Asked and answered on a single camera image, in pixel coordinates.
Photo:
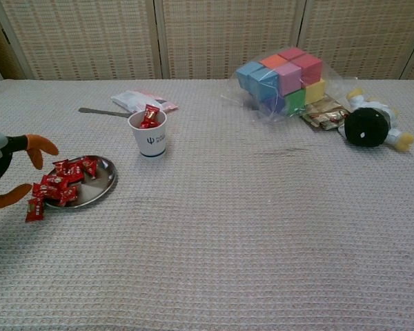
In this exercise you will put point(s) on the purple foam block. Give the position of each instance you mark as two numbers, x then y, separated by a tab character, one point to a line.
274	105

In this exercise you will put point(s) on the orange foam block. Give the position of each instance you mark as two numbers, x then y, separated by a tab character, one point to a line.
274	61

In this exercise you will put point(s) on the gold foil packet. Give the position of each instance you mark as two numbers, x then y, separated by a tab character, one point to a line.
324	113

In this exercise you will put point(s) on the yellow foam block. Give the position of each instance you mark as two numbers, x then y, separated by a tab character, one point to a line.
315	91

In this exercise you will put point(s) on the white pink tissue packet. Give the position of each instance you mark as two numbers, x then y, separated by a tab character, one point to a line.
134	98

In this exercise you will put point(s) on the beige waffle tablecloth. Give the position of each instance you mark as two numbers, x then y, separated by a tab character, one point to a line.
227	224

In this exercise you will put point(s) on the red candy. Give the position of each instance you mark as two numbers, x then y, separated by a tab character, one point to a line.
45	192
34	210
89	166
152	112
76	171
55	181
68	196
60	168
148	124

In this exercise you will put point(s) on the pink foam block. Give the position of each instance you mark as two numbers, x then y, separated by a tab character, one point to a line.
290	79

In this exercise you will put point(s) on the metal butter knife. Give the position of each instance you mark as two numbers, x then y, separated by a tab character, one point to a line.
96	111

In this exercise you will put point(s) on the white paper cup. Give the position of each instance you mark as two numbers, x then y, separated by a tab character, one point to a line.
152	141

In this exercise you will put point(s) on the green foam block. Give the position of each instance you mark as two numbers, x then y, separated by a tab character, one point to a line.
295	101

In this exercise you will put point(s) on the light blue foam block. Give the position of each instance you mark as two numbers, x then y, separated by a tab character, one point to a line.
265	84
245	74

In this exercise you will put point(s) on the round metal plate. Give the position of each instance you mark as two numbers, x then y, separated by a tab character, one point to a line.
96	182

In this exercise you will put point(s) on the red foam block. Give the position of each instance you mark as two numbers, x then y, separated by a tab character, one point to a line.
291	54
312	69

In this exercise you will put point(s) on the clear plastic bag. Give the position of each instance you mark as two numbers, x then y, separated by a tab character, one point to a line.
243	101

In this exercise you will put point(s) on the black headed plush doll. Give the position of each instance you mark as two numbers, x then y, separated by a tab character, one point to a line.
365	129

